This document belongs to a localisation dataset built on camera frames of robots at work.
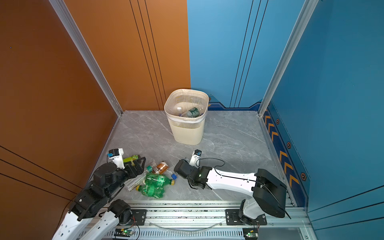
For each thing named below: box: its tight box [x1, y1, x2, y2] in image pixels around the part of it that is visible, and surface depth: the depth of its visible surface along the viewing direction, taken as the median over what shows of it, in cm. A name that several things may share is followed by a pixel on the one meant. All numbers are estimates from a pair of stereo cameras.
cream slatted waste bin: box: [163, 88, 209, 146], surface depth 96 cm
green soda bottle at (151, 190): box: [136, 184, 165, 199], surface depth 81 cm
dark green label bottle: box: [180, 107, 200, 118], surface depth 93 cm
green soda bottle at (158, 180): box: [145, 174, 175, 187], surface depth 81 cm
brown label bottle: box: [152, 161, 170, 175], surface depth 87 cm
